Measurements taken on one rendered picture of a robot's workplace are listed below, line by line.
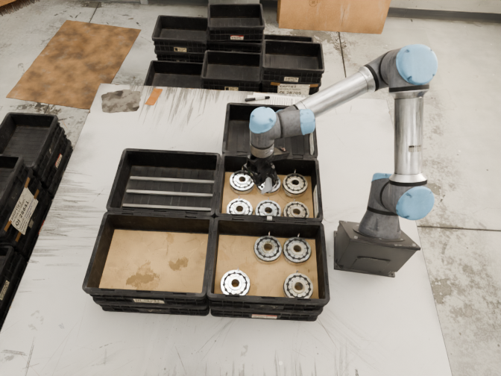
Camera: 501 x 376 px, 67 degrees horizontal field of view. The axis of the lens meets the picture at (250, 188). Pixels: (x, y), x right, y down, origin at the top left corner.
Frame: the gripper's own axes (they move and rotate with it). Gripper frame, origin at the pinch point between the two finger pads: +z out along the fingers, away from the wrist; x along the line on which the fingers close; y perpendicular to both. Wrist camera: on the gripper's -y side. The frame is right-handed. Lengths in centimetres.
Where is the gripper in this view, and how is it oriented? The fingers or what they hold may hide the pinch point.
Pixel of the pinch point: (265, 184)
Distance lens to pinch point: 136.7
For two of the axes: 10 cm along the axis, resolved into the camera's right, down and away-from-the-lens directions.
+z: 0.1, 6.0, 8.0
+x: 6.9, 5.7, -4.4
